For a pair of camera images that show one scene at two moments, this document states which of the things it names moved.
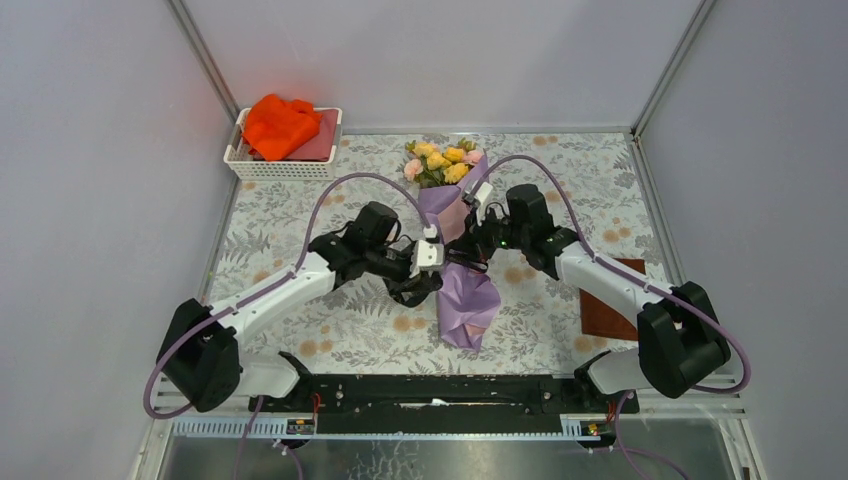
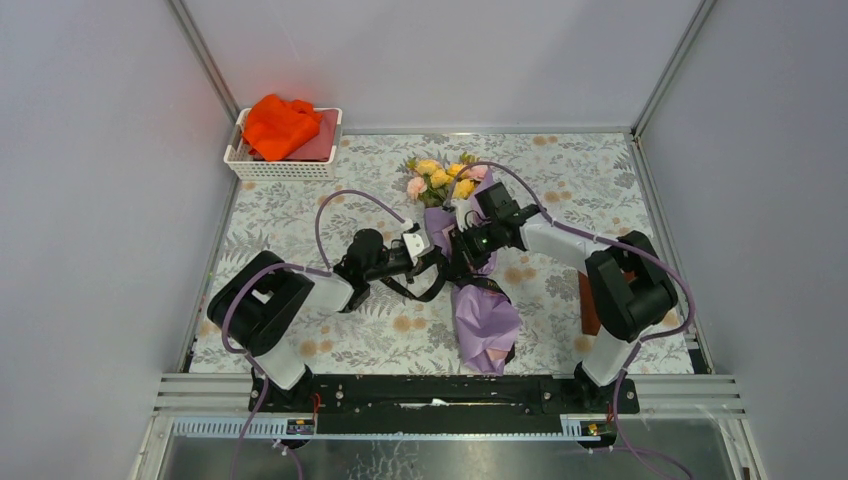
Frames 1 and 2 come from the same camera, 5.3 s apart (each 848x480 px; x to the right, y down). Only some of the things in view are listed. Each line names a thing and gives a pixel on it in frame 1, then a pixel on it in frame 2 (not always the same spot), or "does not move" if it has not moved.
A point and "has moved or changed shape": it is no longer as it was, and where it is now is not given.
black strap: (464, 260) has moved or changed shape
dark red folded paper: (320, 148) does not move
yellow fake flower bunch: (440, 164) has moved or changed shape
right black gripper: (473, 241) does not move
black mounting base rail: (444, 404) does not move
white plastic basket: (242, 164) does not move
